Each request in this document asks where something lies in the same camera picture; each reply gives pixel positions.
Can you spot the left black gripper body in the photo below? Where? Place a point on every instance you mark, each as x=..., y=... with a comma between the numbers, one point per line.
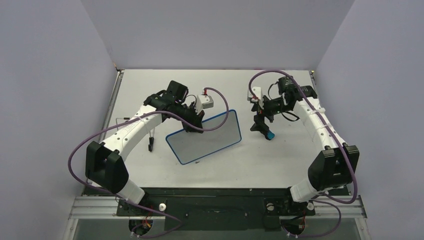
x=188, y=114

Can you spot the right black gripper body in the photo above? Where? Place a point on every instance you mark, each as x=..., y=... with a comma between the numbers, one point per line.
x=260, y=116

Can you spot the blue and black eraser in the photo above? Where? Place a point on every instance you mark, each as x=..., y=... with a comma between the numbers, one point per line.
x=269, y=135

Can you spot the blue framed whiteboard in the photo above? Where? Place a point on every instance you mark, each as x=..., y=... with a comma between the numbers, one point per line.
x=192, y=146

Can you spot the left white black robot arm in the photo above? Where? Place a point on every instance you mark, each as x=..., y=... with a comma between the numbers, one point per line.
x=105, y=160

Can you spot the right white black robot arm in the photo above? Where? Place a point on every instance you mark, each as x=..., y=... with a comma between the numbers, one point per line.
x=332, y=172

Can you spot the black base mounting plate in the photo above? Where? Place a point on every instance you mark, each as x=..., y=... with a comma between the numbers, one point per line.
x=218, y=209

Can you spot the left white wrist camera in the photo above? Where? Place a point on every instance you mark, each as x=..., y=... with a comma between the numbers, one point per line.
x=203, y=101

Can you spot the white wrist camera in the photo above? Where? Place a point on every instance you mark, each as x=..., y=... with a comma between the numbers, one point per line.
x=255, y=96
x=203, y=101

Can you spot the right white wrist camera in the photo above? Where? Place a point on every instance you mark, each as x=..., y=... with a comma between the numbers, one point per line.
x=255, y=96

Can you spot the wire whiteboard stand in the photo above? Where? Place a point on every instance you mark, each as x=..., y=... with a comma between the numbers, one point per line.
x=151, y=139

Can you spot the aluminium rail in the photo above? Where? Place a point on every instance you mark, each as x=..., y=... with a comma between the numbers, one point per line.
x=106, y=207

